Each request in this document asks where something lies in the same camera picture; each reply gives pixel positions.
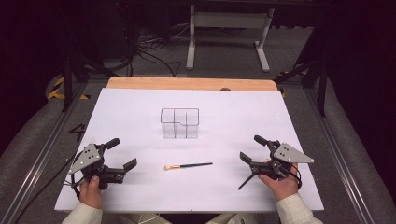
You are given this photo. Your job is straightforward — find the left hand-held gripper cable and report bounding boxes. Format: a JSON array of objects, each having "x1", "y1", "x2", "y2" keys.
[{"x1": 13, "y1": 152, "x2": 85, "y2": 224}]

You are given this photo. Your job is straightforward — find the white table sheet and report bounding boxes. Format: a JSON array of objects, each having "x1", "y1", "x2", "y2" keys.
[{"x1": 54, "y1": 88, "x2": 325, "y2": 214}]

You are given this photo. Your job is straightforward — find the white metal stand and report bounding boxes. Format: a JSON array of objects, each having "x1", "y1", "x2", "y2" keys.
[{"x1": 186, "y1": 4, "x2": 276, "y2": 73}]

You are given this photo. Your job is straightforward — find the clear plastic organizer box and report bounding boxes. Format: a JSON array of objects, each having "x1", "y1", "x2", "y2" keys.
[{"x1": 160, "y1": 107, "x2": 200, "y2": 140}]

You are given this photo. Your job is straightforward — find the black tripod stand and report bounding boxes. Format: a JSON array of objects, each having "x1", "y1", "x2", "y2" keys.
[
  {"x1": 60, "y1": 46, "x2": 110, "y2": 113},
  {"x1": 274, "y1": 59, "x2": 330, "y2": 118}
]

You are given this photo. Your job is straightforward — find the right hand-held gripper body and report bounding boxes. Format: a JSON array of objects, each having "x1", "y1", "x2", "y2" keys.
[{"x1": 250, "y1": 140, "x2": 316, "y2": 182}]

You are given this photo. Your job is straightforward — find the aluminium floor rail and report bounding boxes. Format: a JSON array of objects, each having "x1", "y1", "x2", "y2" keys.
[
  {"x1": 0, "y1": 82, "x2": 90, "y2": 224},
  {"x1": 303, "y1": 88, "x2": 377, "y2": 224}
]

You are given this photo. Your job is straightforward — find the person's right leg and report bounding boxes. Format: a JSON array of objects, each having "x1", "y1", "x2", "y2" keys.
[{"x1": 205, "y1": 213, "x2": 278, "y2": 224}]

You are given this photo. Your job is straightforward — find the right hand-held gripper cable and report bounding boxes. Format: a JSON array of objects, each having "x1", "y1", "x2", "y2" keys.
[{"x1": 289, "y1": 164, "x2": 304, "y2": 190}]

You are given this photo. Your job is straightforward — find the person's left leg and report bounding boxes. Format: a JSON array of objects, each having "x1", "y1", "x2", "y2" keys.
[{"x1": 120, "y1": 213, "x2": 172, "y2": 224}]

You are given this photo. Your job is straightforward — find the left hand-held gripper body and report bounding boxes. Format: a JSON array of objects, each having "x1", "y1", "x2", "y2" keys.
[{"x1": 68, "y1": 143, "x2": 126, "y2": 190}]

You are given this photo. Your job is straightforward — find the person's leg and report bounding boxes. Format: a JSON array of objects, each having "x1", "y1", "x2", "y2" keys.
[
  {"x1": 120, "y1": 213, "x2": 172, "y2": 224},
  {"x1": 205, "y1": 213, "x2": 278, "y2": 224}
]

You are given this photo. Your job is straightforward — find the hand-held gripper cable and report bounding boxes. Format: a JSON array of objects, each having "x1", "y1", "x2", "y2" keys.
[
  {"x1": 289, "y1": 164, "x2": 304, "y2": 190},
  {"x1": 13, "y1": 152, "x2": 85, "y2": 224}
]

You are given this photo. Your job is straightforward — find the tangle of black floor cables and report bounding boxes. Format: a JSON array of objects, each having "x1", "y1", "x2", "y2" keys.
[{"x1": 124, "y1": 24, "x2": 194, "y2": 78}]

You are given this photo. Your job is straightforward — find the person's left hand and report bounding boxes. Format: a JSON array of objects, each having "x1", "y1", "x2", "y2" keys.
[{"x1": 78, "y1": 175, "x2": 104, "y2": 210}]

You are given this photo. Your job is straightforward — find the person's right hand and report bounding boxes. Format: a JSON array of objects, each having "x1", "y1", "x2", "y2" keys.
[{"x1": 257, "y1": 158, "x2": 301, "y2": 203}]

